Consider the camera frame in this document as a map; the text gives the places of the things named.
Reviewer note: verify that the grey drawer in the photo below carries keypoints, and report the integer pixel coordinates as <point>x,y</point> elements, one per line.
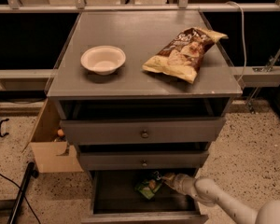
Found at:
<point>116,201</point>
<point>139,131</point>
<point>142,160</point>

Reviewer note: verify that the cardboard box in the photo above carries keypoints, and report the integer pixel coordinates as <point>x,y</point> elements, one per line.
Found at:
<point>51,153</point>

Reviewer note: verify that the white paper bowl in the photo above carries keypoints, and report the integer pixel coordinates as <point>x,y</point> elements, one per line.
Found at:
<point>103,60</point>

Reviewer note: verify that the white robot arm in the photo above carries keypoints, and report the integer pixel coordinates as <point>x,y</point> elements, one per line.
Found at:
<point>205,191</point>

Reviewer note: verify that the grey middle drawer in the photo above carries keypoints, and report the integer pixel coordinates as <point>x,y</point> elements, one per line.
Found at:
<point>142,160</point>

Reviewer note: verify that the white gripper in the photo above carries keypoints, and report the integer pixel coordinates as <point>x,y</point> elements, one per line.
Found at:
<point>179,181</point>

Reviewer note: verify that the metal frame rail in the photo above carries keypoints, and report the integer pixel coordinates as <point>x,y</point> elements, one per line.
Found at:
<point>225,7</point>

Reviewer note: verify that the brown yellow chip bag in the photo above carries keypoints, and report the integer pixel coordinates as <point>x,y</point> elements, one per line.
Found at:
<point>183,56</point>

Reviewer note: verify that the grey bottom drawer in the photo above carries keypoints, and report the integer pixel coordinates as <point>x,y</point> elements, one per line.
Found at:
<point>116,201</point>

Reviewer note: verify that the grey top drawer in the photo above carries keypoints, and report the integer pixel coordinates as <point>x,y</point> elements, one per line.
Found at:
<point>139,131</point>

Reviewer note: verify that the green rice chip bag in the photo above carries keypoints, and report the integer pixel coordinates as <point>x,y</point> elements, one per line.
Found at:
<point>150,185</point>

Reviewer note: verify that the grey drawer cabinet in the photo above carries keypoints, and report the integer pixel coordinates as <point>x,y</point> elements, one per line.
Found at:
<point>132,93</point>

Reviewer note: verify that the black pole on floor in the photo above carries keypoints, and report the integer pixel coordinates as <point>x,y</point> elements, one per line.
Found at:
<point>29,172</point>

